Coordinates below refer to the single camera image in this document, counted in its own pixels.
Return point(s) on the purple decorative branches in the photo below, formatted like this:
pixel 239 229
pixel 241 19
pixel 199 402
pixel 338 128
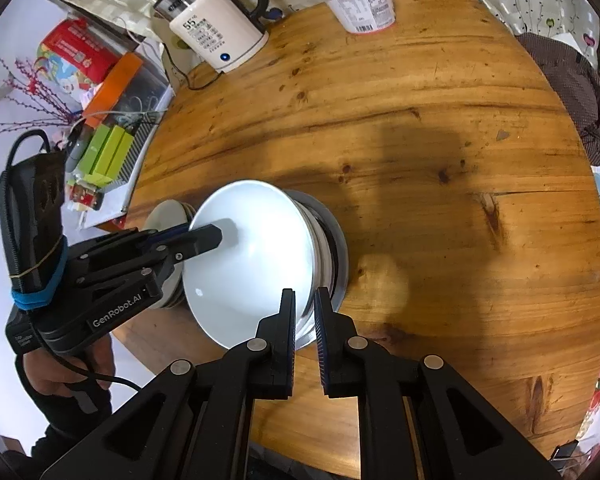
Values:
pixel 30 90

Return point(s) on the clear container with orange lid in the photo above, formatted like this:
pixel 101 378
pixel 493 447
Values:
pixel 120 77

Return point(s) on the small white bowl blue stripe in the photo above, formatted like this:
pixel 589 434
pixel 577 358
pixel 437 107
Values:
pixel 260 260

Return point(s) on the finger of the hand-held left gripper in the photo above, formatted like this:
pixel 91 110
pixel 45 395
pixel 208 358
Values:
pixel 195 245
pixel 125 241

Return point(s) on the white plastic tub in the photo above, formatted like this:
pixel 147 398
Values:
pixel 365 10

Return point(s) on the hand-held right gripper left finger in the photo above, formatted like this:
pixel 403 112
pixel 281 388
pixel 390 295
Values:
pixel 287 350

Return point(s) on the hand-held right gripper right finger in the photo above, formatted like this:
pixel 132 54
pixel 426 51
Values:
pixel 325 350

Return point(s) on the cartoon print bag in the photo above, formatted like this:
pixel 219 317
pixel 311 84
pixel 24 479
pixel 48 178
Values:
pixel 60 77

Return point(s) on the stainless steel bowl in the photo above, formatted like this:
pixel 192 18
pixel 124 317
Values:
pixel 344 265

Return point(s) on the zigzag patterned box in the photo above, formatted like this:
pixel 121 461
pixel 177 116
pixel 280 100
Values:
pixel 140 150

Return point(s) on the dark checkered cloth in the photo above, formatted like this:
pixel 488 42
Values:
pixel 570 90

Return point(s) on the red packet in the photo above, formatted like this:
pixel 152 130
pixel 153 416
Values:
pixel 80 47

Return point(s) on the person's left hand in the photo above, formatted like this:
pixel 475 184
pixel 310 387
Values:
pixel 50 375

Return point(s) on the lime green flat box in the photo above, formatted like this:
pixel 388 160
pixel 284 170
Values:
pixel 115 157

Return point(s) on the cream electric kettle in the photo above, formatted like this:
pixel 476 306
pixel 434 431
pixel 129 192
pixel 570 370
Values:
pixel 215 35

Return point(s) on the green plate with fish print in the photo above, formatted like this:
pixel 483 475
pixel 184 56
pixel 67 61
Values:
pixel 167 212

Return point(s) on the red label can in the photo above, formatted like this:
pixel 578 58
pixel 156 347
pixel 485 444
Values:
pixel 85 195

